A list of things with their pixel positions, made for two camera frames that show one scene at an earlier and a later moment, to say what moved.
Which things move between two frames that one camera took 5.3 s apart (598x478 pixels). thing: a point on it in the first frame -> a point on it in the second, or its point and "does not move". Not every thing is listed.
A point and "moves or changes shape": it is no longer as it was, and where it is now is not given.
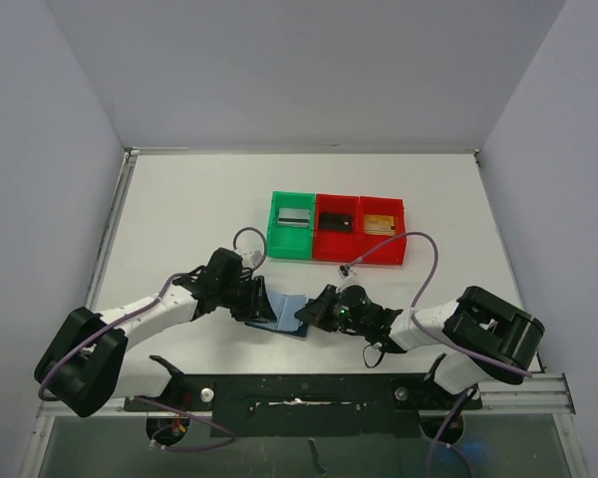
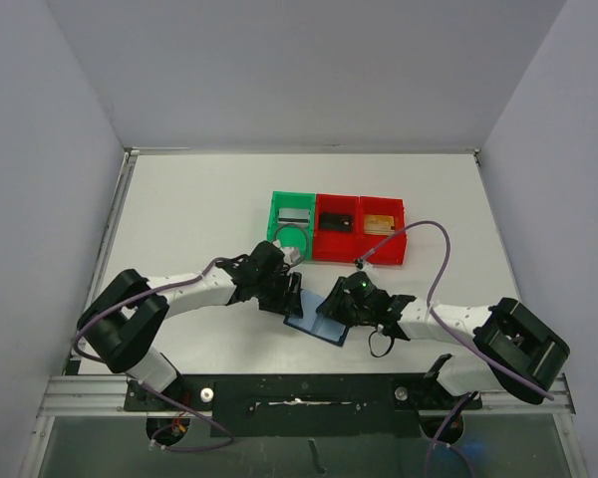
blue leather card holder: [284, 308] moves or changes shape
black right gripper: [322, 309] -> [340, 300]
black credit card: [336, 221] does not move
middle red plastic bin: [336, 245] does not move
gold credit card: [381, 225] does not move
